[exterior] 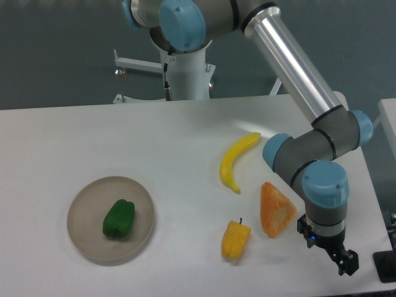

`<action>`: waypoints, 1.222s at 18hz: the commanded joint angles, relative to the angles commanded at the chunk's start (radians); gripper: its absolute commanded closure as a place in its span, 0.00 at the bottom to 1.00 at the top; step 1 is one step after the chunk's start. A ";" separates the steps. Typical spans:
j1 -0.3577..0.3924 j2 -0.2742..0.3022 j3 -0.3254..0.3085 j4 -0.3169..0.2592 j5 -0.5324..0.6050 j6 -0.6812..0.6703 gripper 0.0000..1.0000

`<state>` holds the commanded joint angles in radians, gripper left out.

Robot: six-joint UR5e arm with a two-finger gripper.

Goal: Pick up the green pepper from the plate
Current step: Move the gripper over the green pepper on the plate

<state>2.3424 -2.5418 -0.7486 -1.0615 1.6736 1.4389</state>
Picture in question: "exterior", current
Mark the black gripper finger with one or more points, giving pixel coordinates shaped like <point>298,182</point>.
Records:
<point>337,256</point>
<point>350,261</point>

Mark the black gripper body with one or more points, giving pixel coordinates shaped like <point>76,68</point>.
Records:
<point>329,238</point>

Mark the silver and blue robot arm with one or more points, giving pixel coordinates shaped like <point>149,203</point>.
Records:
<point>307,163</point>

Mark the yellow bell pepper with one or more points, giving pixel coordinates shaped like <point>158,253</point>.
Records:
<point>235,239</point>

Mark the green bell pepper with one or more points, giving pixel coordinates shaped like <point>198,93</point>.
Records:
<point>118,221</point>

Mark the beige round plate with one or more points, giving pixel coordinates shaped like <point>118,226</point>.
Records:
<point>89,208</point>

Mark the black device at right edge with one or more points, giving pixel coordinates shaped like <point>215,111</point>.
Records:
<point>385,260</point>

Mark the orange pumpkin wedge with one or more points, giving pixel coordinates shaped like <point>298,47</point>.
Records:
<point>276,210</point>

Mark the yellow banana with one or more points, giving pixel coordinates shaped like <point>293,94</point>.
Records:
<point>232,154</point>

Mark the white table at right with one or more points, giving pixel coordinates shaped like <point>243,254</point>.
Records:
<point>387,114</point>

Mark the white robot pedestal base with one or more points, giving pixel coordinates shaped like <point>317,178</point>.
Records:
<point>186,76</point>

